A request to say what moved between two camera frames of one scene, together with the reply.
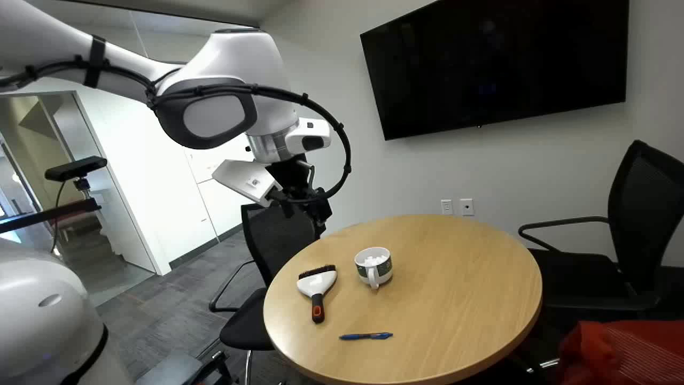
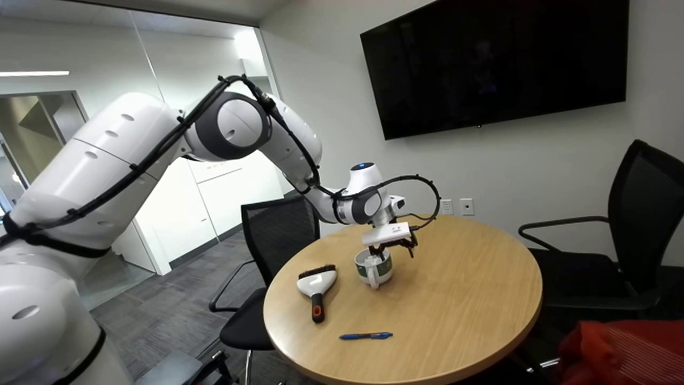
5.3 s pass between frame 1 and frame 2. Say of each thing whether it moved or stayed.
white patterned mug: stayed
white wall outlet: stayed
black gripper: moved
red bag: stayed
